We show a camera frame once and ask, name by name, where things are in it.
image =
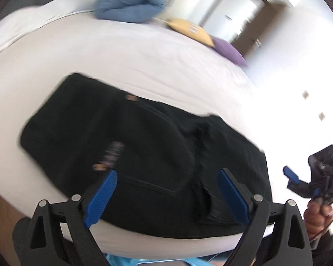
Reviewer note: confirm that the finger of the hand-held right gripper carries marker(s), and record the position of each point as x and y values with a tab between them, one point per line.
292	174
323	156

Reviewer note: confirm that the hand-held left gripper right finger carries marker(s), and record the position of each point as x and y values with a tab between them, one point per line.
233	194

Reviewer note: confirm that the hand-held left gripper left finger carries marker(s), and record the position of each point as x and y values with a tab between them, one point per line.
102	194

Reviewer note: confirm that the black denim pants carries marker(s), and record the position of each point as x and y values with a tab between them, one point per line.
144	155

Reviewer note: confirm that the person's right forearm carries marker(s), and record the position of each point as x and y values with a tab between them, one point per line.
326	249

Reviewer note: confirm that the person's right hand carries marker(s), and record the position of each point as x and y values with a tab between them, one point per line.
317	216

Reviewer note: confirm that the blue plastic stool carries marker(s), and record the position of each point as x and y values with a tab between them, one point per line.
155	261

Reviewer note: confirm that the purple pillow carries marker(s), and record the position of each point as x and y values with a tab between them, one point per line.
230	51

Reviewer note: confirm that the white bed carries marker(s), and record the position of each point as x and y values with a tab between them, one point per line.
113	52

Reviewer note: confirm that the dark brown door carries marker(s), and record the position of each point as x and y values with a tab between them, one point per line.
255	30

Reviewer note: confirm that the yellow pillow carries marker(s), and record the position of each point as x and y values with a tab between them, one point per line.
191	30

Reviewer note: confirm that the white wardrobe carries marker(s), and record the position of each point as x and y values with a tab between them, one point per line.
219	8

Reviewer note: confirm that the white folded sheet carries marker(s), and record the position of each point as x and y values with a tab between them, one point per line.
22	30

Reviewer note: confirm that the white pillow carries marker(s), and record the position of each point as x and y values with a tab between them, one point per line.
72	7

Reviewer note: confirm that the blue folded duvet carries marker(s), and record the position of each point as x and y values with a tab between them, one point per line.
130	2

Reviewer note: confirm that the brown wall switch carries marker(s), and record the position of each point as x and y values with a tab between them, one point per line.
305	94
321	115

